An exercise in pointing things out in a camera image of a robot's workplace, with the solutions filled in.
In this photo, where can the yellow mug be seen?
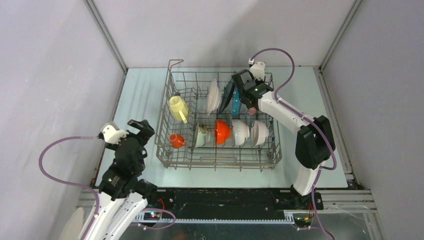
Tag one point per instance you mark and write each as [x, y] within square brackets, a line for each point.
[178, 108]

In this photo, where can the white ribbed bowl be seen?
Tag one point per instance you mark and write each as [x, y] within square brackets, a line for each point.
[241, 132]

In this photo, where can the orange bowl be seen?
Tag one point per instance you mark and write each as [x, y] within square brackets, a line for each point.
[221, 132]

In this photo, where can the pale green cup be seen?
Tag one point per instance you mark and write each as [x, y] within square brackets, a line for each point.
[203, 136]

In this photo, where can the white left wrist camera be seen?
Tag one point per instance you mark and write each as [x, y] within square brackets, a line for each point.
[110, 133]

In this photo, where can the white plate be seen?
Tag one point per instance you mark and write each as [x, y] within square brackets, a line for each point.
[213, 97]

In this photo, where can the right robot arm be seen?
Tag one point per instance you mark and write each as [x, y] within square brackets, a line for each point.
[314, 136]

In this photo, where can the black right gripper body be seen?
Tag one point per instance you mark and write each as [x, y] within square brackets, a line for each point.
[258, 82]

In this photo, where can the grey wire dish rack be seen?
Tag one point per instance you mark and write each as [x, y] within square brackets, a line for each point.
[192, 84]

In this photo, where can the blue dotted plate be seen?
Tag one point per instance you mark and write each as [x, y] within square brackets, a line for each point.
[236, 104]

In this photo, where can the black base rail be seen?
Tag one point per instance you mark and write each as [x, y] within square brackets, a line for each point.
[233, 204]

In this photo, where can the small orange cup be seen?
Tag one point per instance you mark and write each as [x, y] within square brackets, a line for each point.
[176, 140]

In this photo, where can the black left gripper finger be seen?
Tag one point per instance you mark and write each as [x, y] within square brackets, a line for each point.
[140, 125]
[147, 133]

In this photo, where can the pink dotted plate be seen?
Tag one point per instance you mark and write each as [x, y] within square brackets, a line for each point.
[252, 111]

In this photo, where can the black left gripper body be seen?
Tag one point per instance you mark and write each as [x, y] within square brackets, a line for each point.
[143, 141]

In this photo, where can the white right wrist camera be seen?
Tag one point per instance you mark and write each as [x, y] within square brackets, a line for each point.
[257, 68]

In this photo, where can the dark teal plate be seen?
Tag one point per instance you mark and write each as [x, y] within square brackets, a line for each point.
[227, 96]

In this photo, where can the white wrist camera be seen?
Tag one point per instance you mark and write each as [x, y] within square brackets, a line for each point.
[257, 68]
[110, 133]

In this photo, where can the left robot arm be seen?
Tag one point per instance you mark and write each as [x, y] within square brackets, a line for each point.
[120, 195]

